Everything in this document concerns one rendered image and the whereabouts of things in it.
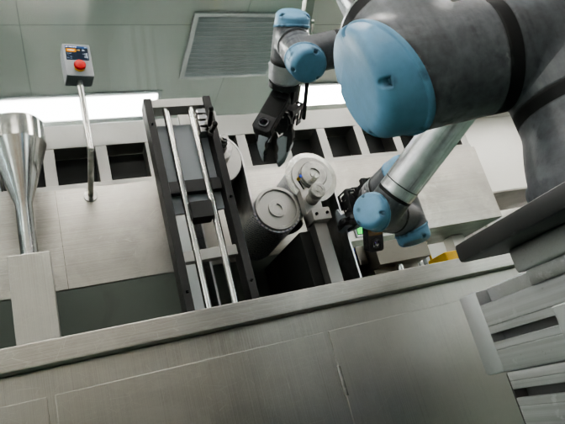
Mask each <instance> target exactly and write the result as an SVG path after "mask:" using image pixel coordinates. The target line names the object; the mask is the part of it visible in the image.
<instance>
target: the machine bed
mask: <svg viewBox="0 0 565 424"><path fill-rule="evenodd" d="M508 268H515V265H514V263H513V260H512V258H511V255H510V254H509V253H507V254H503V255H498V256H494V257H487V258H483V259H478V260H475V261H471V262H461V261H460V260H459V258H457V259H452V260H448V261H444V262H436V263H432V264H426V265H422V266H418V267H413V268H406V269H401V270H397V271H392V272H388V273H380V274H376V275H372V276H367V277H363V278H355V279H350V280H346V281H341V282H337V283H332V284H325V285H320V286H316V287H312V288H307V289H300V290H295V291H291V292H287V293H282V294H274V295H269V296H265V297H261V298H256V299H249V300H244V301H240V302H235V303H231V304H227V305H219V306H215V307H210V308H206V309H201V310H194V311H189V312H184V313H180V314H175V315H168V316H163V317H159V318H155V319H150V320H146V321H138V322H134V323H129V324H125V325H121V326H113V327H108V328H103V329H99V330H95V331H87V332H83V333H78V334H74V335H70V336H65V337H57V338H53V339H49V340H44V341H40V342H32V343H27V344H23V345H18V346H14V347H6V348H2V349H0V378H4V377H8V376H13V375H16V374H24V373H28V372H32V371H35V370H40V369H44V368H51V367H55V366H59V365H63V364H68V363H74V362H79V361H82V360H87V359H90V358H98V357H102V356H106V355H110V354H114V353H118V352H125V351H129V350H133V349H137V348H142V347H148V346H153V345H156V344H161V343H165V342H172V341H176V340H180V339H184V338H188V337H195V336H199V335H203V334H208V333H211V332H216V331H222V330H227V329H230V328H235V327H239V326H246V325H250V324H254V323H258V322H262V321H269V320H273V319H277V318H282V317H285V316H290V315H297V314H301V313H304V312H309V311H313V310H320V309H324V308H328V307H332V306H337V305H343V304H347V303H351V302H356V301H359V300H364V299H371V298H375V297H379V296H383V295H387V294H394V293H398V292H402V291H406V290H411V289H417V288H422V287H425V286H430V285H433V284H441V283H445V282H449V281H453V280H457V279H461V278H468V277H472V276H476V275H480V274H485V273H491V272H496V271H499V270H504V269H508Z"/></svg>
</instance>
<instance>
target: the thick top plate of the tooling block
mask: <svg viewBox="0 0 565 424"><path fill-rule="evenodd" d="M365 253H366V256H367V260H368V264H366V265H365V266H363V267H362V268H360V272H361V275H362V277H365V276H366V275H368V274H369V273H371V272H372V271H374V270H378V269H382V268H390V267H395V265H396V264H398V263H401V262H403V263H404V264H408V263H412V262H420V261H422V260H423V259H425V258H427V257H428V256H430V250H429V247H428V245H427V243H426V241H424V242H422V243H420V244H418V245H414V246H408V247H401V246H400V245H399V244H398V242H397V240H396V239H395V240H390V241H384V242H383V250H381V251H378V252H366V251H365Z"/></svg>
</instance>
